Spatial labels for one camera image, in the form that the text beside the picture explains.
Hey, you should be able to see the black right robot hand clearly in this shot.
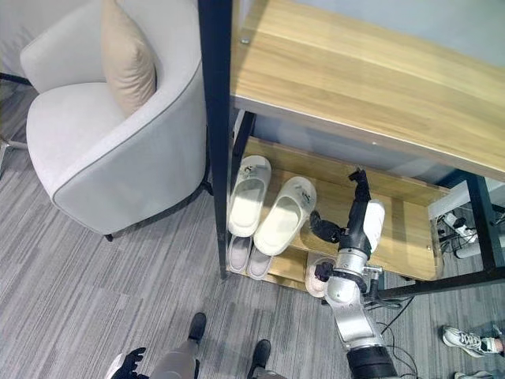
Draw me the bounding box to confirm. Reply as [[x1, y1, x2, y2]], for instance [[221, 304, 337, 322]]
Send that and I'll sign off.
[[309, 167, 387, 253]]

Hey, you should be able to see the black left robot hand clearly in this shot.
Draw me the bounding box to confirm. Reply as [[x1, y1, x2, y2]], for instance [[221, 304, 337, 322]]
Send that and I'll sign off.
[[110, 346, 153, 379]]

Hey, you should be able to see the pale pink slipper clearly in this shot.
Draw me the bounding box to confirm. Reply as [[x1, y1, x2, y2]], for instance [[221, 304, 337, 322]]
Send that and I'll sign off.
[[305, 252, 337, 298]]

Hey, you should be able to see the white slipper with black print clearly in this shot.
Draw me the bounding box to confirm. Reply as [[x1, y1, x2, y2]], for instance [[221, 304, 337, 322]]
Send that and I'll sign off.
[[252, 176, 318, 257], [227, 155, 272, 238]]

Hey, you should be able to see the white power strip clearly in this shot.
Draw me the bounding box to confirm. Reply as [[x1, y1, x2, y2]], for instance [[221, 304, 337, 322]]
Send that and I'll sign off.
[[442, 212, 479, 238]]

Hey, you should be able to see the grey-white slipper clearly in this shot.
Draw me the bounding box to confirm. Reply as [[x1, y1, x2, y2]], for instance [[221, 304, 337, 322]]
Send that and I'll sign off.
[[247, 244, 277, 280], [227, 235, 253, 273]]

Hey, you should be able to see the white power adapter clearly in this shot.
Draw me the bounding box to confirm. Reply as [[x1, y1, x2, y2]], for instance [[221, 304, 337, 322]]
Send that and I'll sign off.
[[454, 245, 479, 261]]

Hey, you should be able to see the robot right leg dark foot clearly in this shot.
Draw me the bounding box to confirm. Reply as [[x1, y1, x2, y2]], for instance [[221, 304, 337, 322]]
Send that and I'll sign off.
[[247, 339, 279, 379]]

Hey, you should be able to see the person's white sneaker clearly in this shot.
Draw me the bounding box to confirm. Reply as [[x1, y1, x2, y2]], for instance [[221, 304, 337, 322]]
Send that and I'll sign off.
[[453, 370, 496, 379], [441, 325, 497, 358]]

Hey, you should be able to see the light grey armchair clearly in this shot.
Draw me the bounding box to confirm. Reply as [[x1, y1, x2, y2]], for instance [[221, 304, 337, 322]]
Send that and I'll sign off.
[[19, 0, 210, 242]]

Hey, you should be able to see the silver metal furniture leg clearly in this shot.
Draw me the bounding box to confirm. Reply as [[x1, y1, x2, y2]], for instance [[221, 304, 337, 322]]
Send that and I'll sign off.
[[0, 134, 29, 179]]

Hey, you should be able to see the beige cushion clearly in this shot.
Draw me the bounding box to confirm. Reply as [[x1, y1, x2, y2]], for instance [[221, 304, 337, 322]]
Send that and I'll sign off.
[[100, 0, 159, 119]]

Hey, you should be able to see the black floor cable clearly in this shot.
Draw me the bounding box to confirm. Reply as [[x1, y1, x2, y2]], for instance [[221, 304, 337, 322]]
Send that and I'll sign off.
[[368, 295, 420, 378]]

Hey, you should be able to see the wooden shoe rack black frame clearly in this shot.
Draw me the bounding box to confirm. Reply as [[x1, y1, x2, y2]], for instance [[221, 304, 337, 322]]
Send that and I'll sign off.
[[198, 0, 505, 303]]

